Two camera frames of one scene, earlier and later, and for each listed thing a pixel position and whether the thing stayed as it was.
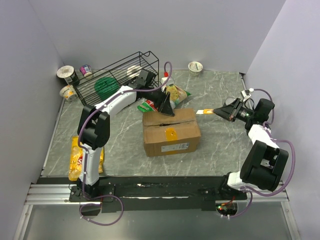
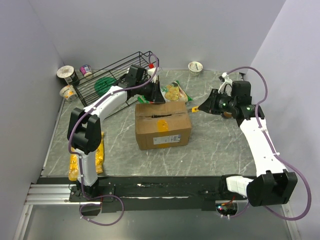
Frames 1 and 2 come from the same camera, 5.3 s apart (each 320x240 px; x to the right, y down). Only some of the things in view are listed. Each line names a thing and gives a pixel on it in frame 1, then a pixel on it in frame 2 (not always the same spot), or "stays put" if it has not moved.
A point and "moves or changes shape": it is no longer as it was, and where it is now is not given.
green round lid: [105, 86] stays put
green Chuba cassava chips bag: [177, 95] moves or changes shape
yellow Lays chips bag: [76, 159] stays put
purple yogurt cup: [86, 70] stays put
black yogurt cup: [68, 73] stays put
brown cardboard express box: [164, 134] moves or changes shape
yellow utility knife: [205, 111] moves or changes shape
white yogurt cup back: [195, 67] stays put
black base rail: [153, 193] stays put
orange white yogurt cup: [68, 92] stays put
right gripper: [226, 111] -> [209, 105]
